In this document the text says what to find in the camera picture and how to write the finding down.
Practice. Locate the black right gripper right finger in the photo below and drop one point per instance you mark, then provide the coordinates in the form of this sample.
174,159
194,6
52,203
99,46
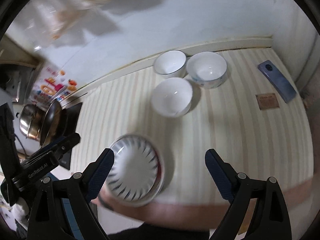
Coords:
270,219

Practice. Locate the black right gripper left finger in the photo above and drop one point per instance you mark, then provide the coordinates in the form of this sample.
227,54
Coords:
61,210

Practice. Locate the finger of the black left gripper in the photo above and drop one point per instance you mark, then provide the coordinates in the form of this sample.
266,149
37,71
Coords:
60,146

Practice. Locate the blue striped white plate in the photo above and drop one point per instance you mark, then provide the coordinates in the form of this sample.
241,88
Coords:
138,172

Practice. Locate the plain white bowl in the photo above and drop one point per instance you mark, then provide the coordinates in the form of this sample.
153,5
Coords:
172,97

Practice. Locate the white bowl dark rim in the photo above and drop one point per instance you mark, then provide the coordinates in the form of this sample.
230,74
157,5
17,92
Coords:
170,64

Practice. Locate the white bowl blue pattern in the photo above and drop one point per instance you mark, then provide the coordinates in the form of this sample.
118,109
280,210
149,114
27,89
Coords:
207,69

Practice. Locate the dark frying pan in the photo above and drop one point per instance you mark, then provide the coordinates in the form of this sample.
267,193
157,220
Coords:
52,124

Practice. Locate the black induction cooktop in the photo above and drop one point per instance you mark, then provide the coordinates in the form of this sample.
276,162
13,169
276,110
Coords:
67,125

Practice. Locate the stainless steel pot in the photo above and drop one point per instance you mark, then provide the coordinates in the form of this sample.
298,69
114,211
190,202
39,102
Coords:
31,120

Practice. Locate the colourful sticker poster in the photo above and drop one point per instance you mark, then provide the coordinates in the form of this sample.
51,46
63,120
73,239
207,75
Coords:
51,83

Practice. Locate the striped table cloth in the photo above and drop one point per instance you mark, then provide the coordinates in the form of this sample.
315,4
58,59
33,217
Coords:
261,143

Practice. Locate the brown label patch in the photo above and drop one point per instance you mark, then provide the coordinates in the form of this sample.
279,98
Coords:
267,101

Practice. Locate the blue smartphone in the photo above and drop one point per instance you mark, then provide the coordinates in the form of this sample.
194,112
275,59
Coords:
278,80

